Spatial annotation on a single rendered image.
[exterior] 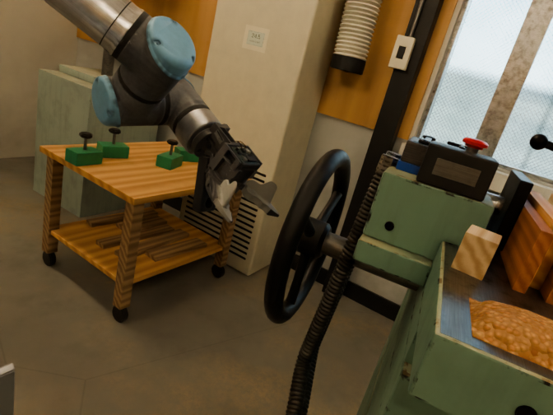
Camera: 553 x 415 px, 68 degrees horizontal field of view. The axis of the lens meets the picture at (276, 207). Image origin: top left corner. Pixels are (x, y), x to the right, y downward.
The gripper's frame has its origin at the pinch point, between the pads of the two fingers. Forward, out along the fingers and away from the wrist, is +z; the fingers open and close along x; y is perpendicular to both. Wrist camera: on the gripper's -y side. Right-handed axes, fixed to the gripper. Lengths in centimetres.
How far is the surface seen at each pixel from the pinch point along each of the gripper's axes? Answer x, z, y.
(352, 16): 102, -73, 34
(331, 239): -5.4, 13.5, 12.7
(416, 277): -10.6, 25.5, 21.1
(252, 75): 92, -89, -12
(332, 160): -10.2, 6.7, 22.6
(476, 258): -16.7, 27.6, 29.3
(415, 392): -30.5, 32.4, 21.9
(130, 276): 31, -35, -76
